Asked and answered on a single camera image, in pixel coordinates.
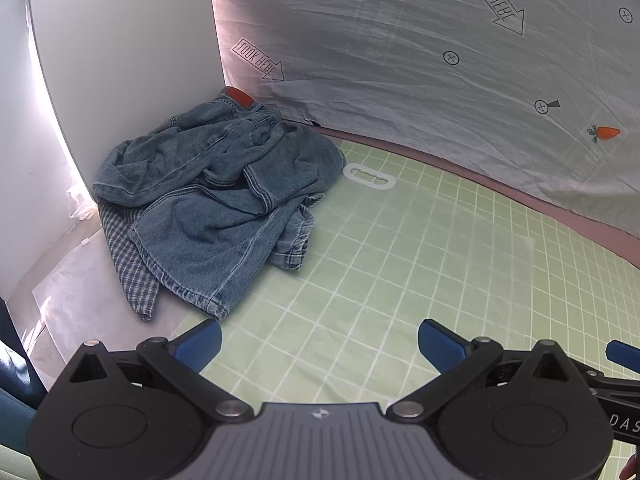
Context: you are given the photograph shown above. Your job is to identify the pink board strip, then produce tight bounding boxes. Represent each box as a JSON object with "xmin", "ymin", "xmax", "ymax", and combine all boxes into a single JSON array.
[{"xmin": 315, "ymin": 125, "xmax": 640, "ymax": 246}]

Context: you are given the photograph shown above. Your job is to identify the white printed backdrop cloth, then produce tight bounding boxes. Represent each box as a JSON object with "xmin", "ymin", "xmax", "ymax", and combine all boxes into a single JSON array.
[{"xmin": 207, "ymin": 0, "xmax": 640, "ymax": 238}]

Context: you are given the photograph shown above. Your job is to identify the blue plaid shirt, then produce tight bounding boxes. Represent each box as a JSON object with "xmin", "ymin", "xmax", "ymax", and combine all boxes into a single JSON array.
[{"xmin": 97, "ymin": 202, "xmax": 161, "ymax": 322}]

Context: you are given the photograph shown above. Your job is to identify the white plastic sheet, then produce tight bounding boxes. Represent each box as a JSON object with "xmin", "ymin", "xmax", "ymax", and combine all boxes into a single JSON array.
[{"xmin": 30, "ymin": 230, "xmax": 201, "ymax": 366}]

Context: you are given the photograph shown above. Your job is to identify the green grid mat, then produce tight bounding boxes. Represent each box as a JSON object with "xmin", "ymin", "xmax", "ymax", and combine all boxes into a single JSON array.
[{"xmin": 167, "ymin": 137, "xmax": 640, "ymax": 480}]

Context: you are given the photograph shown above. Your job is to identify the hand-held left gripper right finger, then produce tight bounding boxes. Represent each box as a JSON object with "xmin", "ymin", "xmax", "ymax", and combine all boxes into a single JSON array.
[{"xmin": 387, "ymin": 319, "xmax": 581, "ymax": 423}]

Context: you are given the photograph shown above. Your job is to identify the blue denim jeans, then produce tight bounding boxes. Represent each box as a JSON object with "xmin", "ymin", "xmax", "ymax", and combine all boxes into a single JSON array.
[{"xmin": 92, "ymin": 87, "xmax": 347, "ymax": 321}]

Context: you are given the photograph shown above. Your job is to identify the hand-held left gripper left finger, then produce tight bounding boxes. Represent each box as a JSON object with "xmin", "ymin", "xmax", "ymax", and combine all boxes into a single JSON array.
[{"xmin": 67, "ymin": 319, "xmax": 256, "ymax": 423}]

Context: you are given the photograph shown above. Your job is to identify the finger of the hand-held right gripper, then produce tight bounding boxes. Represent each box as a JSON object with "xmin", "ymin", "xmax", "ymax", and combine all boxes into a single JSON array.
[{"xmin": 575, "ymin": 340, "xmax": 640, "ymax": 392}]

